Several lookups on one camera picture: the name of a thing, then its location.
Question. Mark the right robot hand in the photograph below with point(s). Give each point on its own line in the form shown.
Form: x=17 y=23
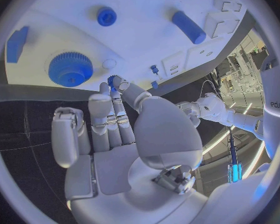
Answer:
x=163 y=130

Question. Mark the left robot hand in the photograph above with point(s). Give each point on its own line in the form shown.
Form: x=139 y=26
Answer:
x=189 y=107

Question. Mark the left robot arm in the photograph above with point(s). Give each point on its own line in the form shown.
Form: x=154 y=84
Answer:
x=224 y=112

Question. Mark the white task board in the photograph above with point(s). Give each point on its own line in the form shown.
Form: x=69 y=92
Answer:
x=140 y=41

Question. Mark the small blue block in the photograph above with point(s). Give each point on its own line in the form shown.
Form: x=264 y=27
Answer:
x=154 y=85

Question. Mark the small blue plug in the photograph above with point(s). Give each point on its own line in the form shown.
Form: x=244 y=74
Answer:
x=154 y=69

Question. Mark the blue long cylinder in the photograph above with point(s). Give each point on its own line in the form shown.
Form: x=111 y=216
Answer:
x=189 y=28

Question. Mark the glowing light bar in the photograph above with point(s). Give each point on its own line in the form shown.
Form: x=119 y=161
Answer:
x=235 y=172

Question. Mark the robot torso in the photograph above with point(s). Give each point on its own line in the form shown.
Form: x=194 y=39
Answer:
x=274 y=89

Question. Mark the large blue gear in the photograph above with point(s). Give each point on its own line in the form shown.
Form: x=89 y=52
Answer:
x=70 y=69

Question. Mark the blue short cylinder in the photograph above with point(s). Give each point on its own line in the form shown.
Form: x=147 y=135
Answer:
x=106 y=17

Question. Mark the blue stepped block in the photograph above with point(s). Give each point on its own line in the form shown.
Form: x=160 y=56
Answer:
x=16 y=44

